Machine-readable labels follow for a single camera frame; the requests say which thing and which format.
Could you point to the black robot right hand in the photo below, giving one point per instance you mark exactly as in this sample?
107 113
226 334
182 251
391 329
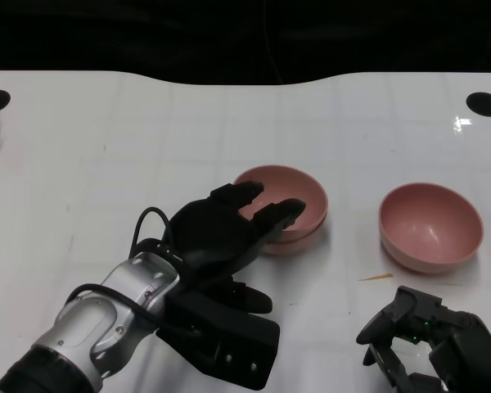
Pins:
466 348

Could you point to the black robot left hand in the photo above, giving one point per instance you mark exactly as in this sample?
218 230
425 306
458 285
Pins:
208 233

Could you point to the pink plastic bowl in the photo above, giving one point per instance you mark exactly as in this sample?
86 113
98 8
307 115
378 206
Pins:
294 184
429 229
294 245

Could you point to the thin orange sliver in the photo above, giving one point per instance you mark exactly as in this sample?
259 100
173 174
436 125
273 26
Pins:
379 276

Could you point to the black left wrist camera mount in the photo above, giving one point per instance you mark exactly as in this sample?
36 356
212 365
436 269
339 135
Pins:
229 340

